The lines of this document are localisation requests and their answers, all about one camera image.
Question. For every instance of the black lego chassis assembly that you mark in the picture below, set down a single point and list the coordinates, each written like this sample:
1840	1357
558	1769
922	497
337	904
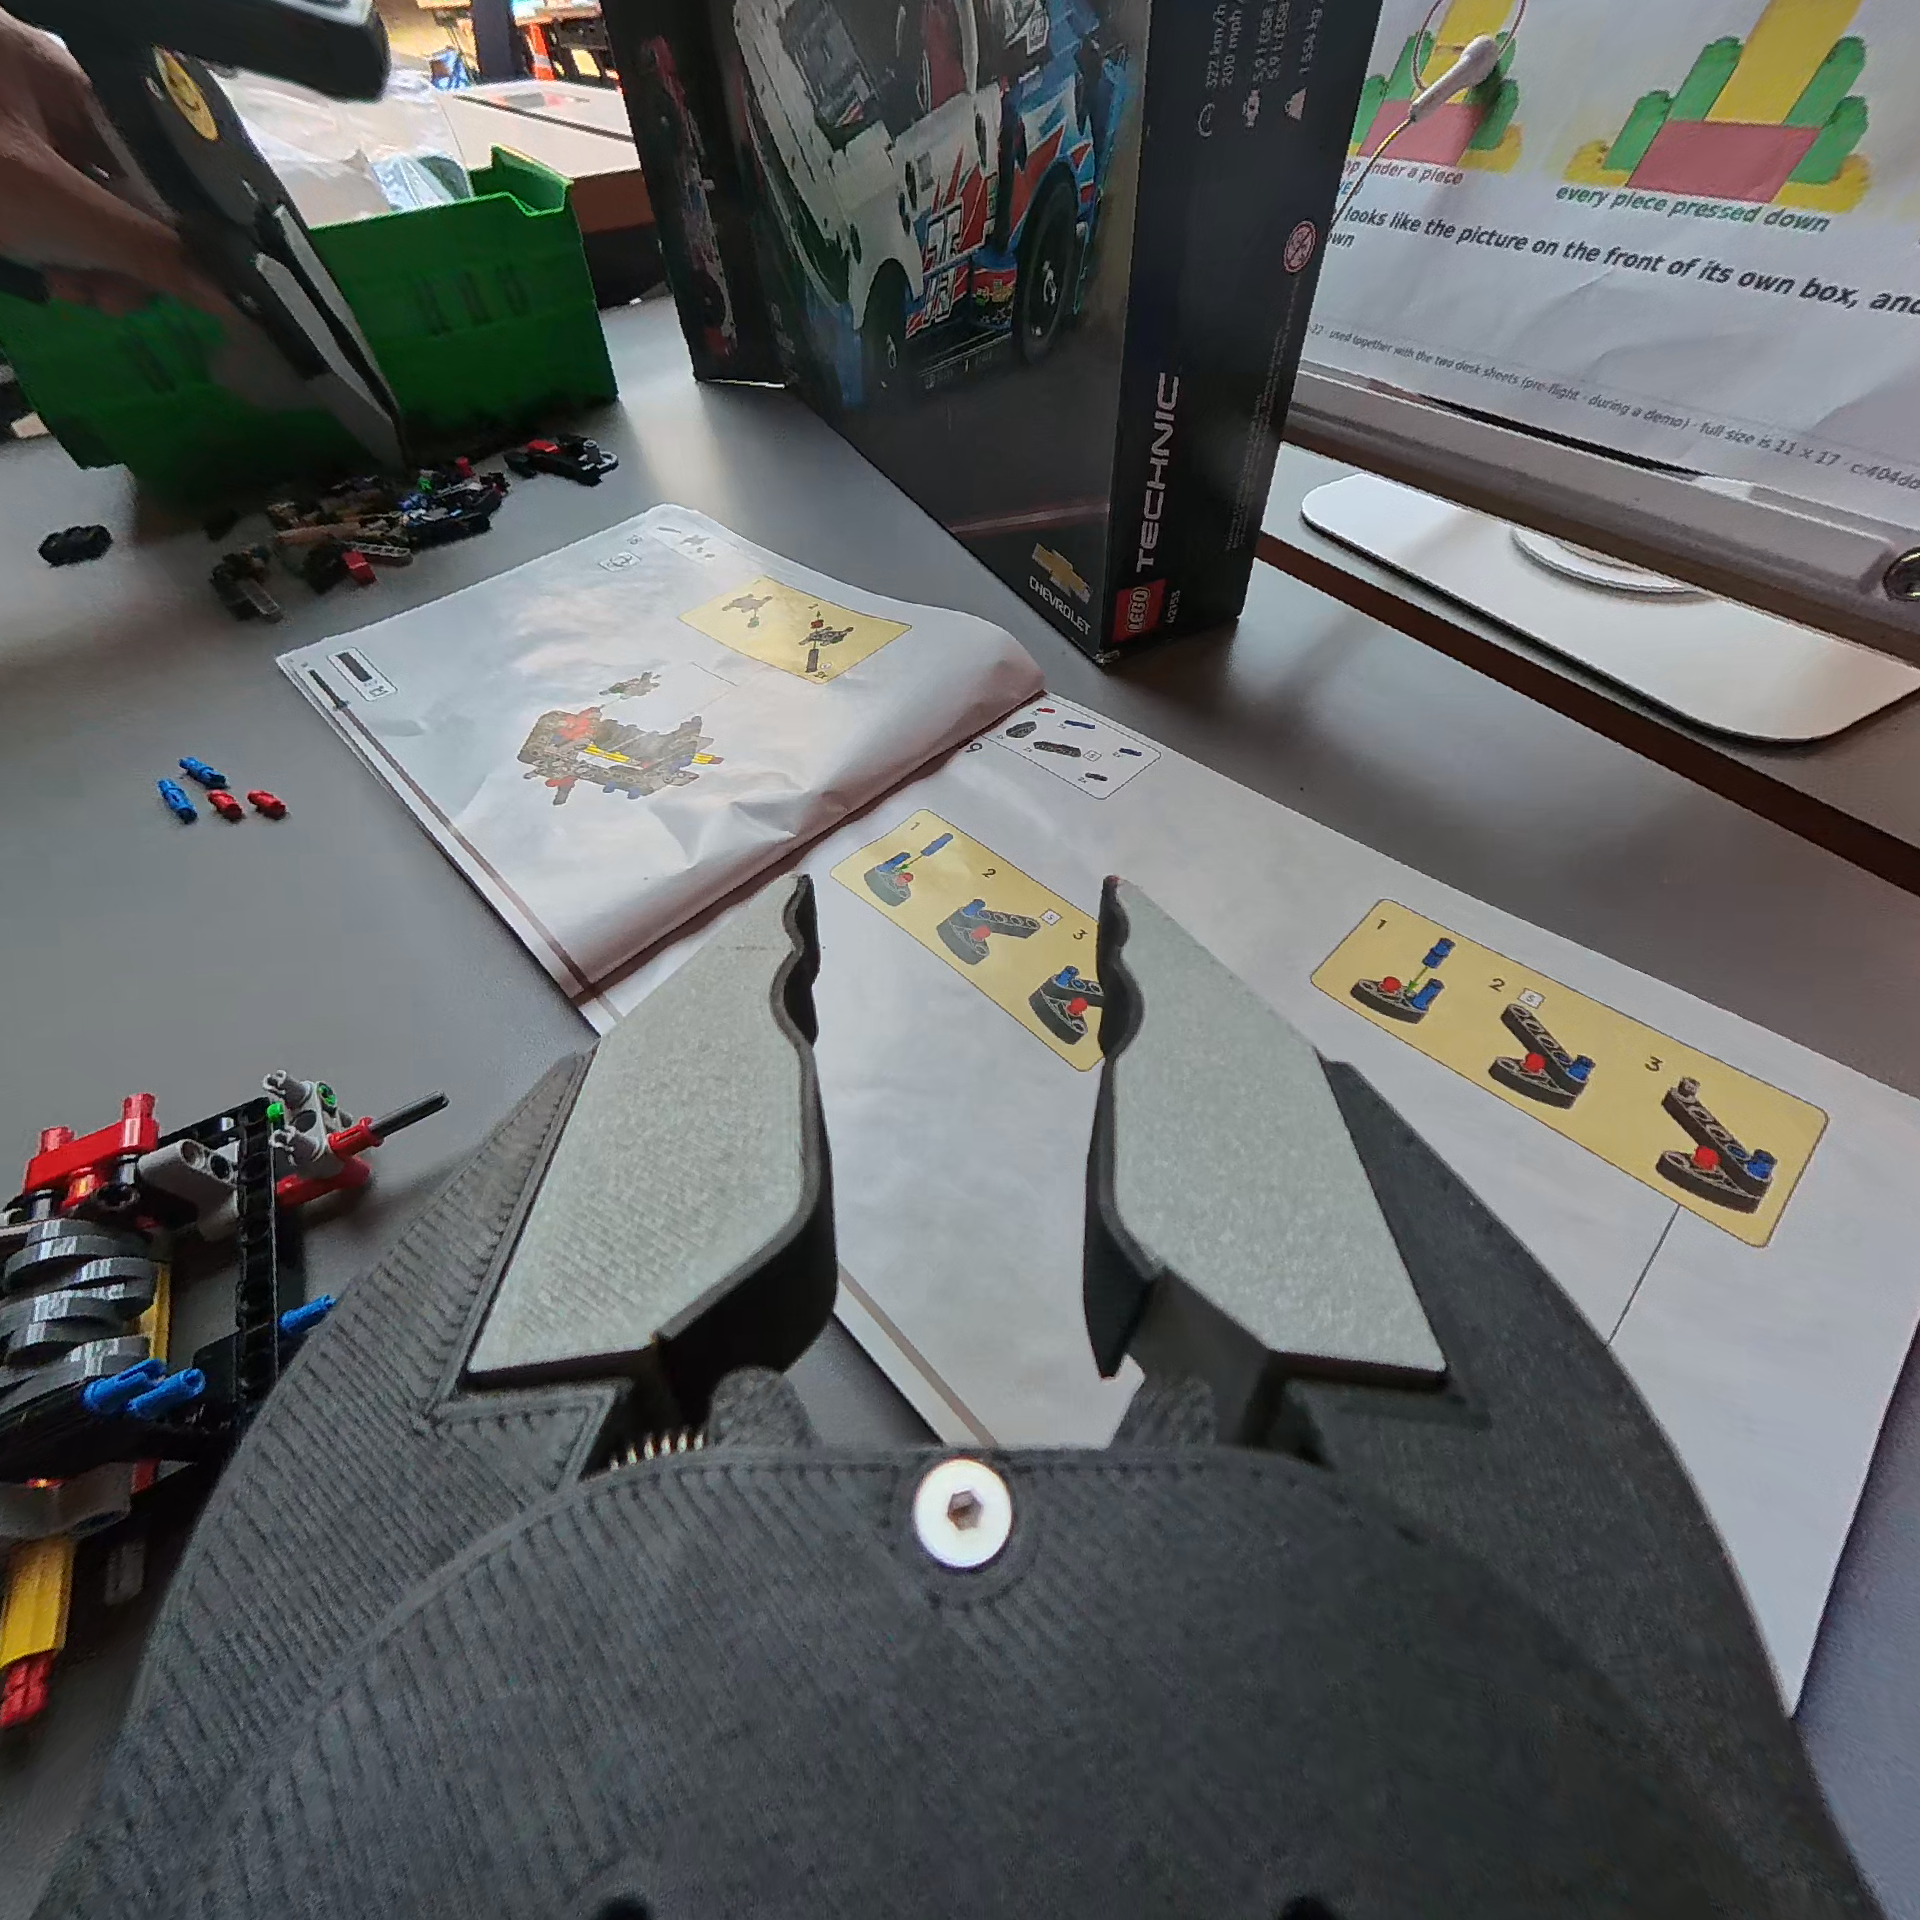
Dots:
89	1276

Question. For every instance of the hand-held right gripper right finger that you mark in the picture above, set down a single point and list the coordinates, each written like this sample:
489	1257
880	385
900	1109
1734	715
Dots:
1260	1184

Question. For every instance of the lego instruction booklet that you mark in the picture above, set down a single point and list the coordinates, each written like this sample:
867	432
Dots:
630	839

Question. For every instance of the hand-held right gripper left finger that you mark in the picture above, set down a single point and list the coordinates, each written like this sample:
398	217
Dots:
662	1184

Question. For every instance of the person's left hand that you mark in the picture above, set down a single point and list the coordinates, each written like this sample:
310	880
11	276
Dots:
76	181

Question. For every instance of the dark car picture box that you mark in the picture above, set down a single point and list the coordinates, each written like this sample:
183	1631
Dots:
1201	300

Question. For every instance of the white background table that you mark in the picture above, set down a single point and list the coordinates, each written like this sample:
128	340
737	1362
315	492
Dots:
555	113

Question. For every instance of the clear plastic bag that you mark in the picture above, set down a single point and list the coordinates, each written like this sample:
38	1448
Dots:
346	143

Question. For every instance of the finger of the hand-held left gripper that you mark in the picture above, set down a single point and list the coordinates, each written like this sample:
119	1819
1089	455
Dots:
323	329
283	368

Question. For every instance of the pile of lego pieces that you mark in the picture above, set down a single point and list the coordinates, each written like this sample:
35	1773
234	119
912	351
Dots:
435	503

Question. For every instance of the green plastic bin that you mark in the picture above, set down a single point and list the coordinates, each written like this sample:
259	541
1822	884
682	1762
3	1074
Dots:
481	300

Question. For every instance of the white printed instruction sheet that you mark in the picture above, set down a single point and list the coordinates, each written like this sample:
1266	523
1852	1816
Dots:
1650	329

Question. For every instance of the white computer monitor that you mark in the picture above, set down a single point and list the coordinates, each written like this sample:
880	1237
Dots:
1575	599

